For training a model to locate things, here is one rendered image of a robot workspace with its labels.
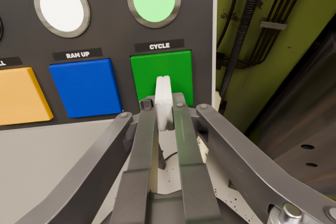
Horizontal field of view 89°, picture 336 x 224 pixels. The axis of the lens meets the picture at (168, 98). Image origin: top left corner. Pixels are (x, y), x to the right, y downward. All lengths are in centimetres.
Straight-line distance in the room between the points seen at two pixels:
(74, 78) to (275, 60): 49
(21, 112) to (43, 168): 124
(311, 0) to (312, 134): 27
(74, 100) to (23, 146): 147
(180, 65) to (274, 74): 43
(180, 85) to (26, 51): 19
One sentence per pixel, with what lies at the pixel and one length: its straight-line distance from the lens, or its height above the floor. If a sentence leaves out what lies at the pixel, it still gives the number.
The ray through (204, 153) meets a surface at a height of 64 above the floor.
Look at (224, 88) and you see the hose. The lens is 64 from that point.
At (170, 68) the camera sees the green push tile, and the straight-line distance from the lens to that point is 21.
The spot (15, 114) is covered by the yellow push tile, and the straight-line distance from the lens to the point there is 31.
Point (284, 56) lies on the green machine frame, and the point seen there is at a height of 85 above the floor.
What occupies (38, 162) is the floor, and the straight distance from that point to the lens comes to 158.
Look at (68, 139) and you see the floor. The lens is 152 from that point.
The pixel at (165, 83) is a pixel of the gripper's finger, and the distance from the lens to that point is 18.
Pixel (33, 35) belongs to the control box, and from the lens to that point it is 26.
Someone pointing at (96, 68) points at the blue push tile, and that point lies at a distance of 23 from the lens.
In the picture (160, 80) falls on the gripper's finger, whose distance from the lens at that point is 19.
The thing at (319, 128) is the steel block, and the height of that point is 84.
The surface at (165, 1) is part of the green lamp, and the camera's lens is 21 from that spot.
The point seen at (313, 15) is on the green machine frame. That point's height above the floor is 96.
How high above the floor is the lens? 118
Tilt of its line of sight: 55 degrees down
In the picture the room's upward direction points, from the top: 7 degrees counter-clockwise
